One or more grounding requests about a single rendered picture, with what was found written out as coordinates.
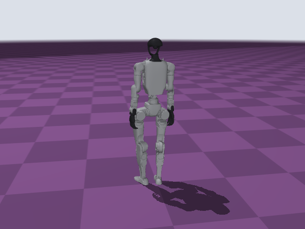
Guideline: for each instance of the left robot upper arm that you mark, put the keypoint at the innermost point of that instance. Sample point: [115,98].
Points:
[138,68]

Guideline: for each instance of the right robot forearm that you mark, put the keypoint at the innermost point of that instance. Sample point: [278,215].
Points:
[170,99]

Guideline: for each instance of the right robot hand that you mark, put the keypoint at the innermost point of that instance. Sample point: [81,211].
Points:
[171,116]

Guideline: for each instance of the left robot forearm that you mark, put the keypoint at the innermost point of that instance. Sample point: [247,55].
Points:
[134,99]

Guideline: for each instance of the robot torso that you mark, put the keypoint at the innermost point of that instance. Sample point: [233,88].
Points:
[154,77]

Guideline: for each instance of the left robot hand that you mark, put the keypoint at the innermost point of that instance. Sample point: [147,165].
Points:
[132,119]

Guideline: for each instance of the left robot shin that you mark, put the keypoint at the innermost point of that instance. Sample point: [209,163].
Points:
[141,160]

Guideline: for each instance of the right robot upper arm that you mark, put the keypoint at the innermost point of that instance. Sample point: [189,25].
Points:
[170,76]

